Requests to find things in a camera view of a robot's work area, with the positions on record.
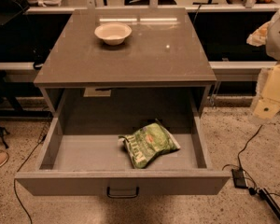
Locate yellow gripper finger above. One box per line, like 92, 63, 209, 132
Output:
246, 21, 269, 47
251, 62, 280, 119

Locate green jalapeno chip bag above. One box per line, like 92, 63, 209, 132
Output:
119, 119, 181, 169

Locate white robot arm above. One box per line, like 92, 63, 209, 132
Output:
246, 9, 280, 120

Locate grey cabinet with counter top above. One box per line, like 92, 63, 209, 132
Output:
35, 7, 216, 109

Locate white label under counter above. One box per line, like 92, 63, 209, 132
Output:
83, 88, 111, 97

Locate open grey top drawer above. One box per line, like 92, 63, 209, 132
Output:
14, 88, 231, 197

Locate black power adapter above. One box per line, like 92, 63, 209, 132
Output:
231, 169, 247, 189

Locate black power strip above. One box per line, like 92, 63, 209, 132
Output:
259, 189, 280, 221

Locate white paper bowl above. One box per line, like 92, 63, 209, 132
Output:
94, 22, 132, 46

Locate black tripod stand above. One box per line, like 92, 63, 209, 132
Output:
0, 66, 24, 149

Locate black floor cable right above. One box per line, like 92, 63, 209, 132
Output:
221, 103, 280, 202

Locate black floor cable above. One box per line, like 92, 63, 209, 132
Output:
221, 103, 280, 202
12, 133, 49, 224

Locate black drawer handle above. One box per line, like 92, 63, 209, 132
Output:
106, 187, 139, 199

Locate black floor cable left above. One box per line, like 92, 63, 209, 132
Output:
12, 133, 49, 224

